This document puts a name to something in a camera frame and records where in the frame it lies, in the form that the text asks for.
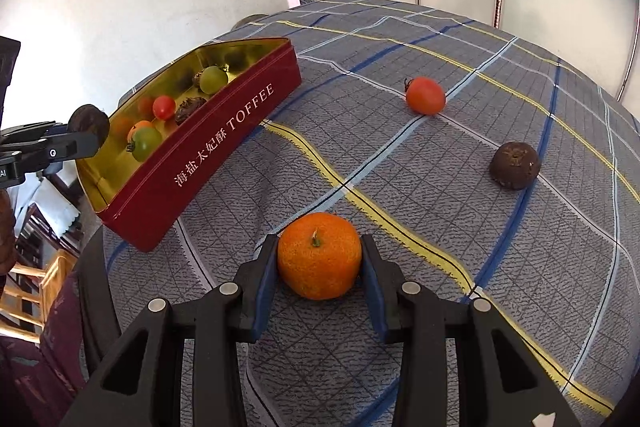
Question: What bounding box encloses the person's left hand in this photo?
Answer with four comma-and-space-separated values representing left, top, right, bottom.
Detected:
0, 193, 19, 277

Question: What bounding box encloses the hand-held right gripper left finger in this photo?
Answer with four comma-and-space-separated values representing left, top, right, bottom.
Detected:
60, 234, 280, 427

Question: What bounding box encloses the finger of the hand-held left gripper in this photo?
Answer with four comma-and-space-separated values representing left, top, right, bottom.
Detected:
5, 121, 71, 142
10, 132, 101, 165

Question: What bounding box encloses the red and gold tin box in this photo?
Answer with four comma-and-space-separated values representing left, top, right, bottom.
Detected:
75, 37, 303, 253

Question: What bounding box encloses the person's dark patterned clothing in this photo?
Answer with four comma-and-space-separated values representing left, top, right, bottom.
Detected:
0, 272, 123, 427

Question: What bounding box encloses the dark brown mushroom top right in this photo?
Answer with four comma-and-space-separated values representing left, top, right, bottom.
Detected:
489, 142, 542, 191

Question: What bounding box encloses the grey plaid tablecloth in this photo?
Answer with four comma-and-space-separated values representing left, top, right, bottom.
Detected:
82, 0, 640, 427

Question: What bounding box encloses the orange tangerine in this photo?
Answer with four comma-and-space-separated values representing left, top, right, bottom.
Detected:
277, 213, 363, 301
127, 120, 156, 140

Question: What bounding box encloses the green tomato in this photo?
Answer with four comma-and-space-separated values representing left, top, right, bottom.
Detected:
127, 127, 163, 162
199, 65, 230, 95

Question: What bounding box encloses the red tomato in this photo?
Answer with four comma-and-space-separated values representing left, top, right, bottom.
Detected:
152, 95, 177, 120
404, 76, 447, 116

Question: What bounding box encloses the dark wooden furniture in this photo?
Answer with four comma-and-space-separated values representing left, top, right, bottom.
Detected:
15, 162, 86, 258

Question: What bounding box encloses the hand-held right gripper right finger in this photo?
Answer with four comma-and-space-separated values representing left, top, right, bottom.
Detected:
359, 234, 583, 427

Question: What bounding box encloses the light wooden chair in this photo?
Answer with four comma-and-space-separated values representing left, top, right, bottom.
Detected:
0, 249, 78, 345

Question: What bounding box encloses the white cloth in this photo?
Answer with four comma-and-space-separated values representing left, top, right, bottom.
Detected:
10, 177, 83, 238

